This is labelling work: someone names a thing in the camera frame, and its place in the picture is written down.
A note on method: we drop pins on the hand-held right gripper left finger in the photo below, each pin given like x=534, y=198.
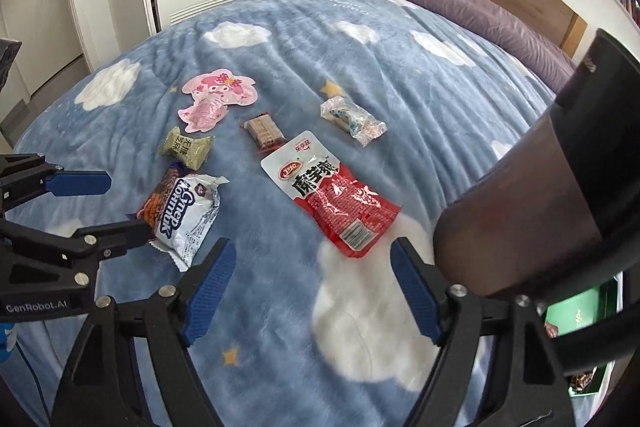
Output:
x=210, y=292

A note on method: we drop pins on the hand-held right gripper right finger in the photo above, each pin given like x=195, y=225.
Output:
x=417, y=297

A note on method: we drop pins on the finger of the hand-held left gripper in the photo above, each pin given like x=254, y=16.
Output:
x=117, y=236
x=80, y=184

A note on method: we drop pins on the white blue cookie packet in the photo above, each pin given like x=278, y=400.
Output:
x=190, y=217

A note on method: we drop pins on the small olive green snack packet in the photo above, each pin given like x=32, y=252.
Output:
x=185, y=147

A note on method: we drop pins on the large red white snack packet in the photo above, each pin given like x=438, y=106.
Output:
x=345, y=202

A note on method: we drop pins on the clear brown wafer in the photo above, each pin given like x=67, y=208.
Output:
x=262, y=129

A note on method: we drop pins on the person's leg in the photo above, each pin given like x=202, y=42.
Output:
x=515, y=207

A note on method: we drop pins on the dark grey object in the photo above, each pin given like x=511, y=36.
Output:
x=7, y=62

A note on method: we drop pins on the pink cartoon character snack packet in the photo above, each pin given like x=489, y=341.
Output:
x=215, y=97

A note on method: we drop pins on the green box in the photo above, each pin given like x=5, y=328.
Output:
x=580, y=312

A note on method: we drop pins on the white door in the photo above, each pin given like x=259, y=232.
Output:
x=40, y=7

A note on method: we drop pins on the clear wrapped candy blue print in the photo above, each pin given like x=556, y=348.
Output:
x=350, y=119

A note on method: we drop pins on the blue cloud print blanket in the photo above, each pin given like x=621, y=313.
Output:
x=300, y=57

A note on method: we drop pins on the black garment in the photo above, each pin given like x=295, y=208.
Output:
x=620, y=132

